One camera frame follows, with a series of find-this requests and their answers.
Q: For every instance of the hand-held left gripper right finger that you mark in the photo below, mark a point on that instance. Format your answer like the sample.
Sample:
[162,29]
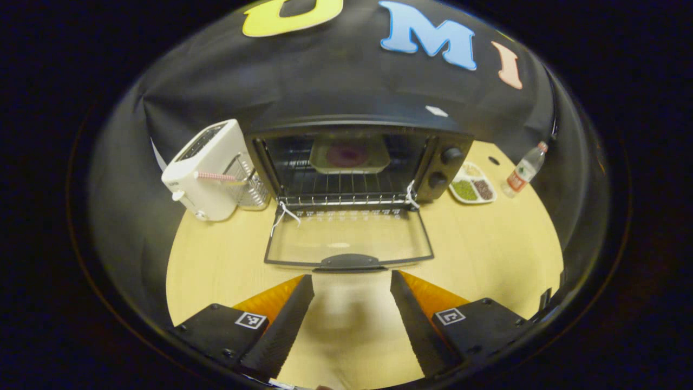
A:
[422,330]

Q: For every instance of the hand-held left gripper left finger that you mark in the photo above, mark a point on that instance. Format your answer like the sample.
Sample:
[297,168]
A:
[279,330]

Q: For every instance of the black electric oven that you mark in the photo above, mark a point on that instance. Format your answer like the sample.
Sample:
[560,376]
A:
[452,173]

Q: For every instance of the cream square plate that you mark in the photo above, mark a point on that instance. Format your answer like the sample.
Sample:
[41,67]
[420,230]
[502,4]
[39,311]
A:
[319,162]

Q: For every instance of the pink ham slice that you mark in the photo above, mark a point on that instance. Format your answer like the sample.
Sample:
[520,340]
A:
[346,155]

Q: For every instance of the white divided bean dish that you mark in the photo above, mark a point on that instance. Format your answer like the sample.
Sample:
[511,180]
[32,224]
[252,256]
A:
[465,189]

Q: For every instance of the pink striped straw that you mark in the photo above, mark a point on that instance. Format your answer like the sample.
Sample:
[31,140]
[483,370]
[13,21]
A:
[214,176]

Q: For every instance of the clear red label water bottle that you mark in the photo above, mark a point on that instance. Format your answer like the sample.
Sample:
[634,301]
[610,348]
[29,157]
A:
[522,173]

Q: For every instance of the white toaster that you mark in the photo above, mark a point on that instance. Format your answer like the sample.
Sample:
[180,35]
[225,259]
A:
[208,157]

